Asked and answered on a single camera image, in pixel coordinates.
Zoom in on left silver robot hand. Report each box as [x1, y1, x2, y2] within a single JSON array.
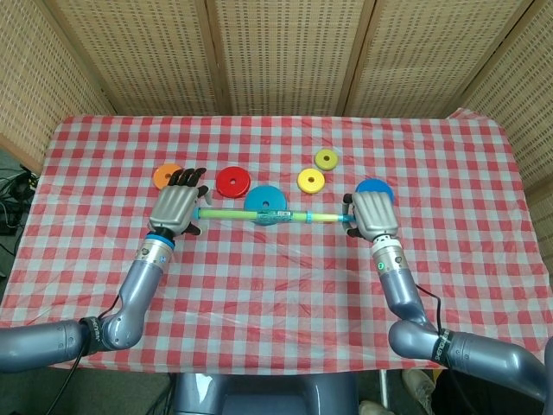
[[148, 167, 213, 238]]

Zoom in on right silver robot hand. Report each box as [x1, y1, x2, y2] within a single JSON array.
[[342, 189, 401, 241]]

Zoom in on green and blue water pump toy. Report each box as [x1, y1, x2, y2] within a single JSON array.
[[193, 202, 358, 233]]

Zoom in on red checkered plastic tablecloth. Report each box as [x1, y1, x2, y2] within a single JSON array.
[[0, 107, 552, 374]]

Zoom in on woven wooden screen panel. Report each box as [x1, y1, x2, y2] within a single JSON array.
[[42, 0, 224, 117], [0, 0, 118, 172], [340, 0, 543, 119], [448, 0, 553, 243], [206, 0, 375, 117]]

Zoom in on grey robot torso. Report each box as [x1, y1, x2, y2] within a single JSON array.
[[171, 371, 360, 415]]

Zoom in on blue plastic ring disc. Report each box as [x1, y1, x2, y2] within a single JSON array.
[[354, 179, 395, 207]]

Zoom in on orange plastic ring disc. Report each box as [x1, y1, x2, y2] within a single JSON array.
[[152, 163, 183, 190]]

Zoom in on red plastic ring disc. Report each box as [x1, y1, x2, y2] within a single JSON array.
[[215, 166, 251, 199]]

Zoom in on olive green ring disc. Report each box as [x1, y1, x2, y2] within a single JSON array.
[[314, 148, 340, 171]]

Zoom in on yellow plastic ring disc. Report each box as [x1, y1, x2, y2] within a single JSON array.
[[297, 168, 326, 195]]

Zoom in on large teal ring disc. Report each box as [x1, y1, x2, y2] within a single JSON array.
[[244, 185, 288, 227]]

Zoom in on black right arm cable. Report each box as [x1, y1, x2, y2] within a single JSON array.
[[414, 283, 466, 394]]

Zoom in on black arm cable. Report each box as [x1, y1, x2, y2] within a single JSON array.
[[64, 292, 126, 384], [414, 283, 466, 394]]

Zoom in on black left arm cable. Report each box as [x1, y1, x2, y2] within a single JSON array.
[[64, 292, 126, 384]]

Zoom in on black floor cable tangle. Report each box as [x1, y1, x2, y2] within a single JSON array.
[[0, 163, 41, 243]]

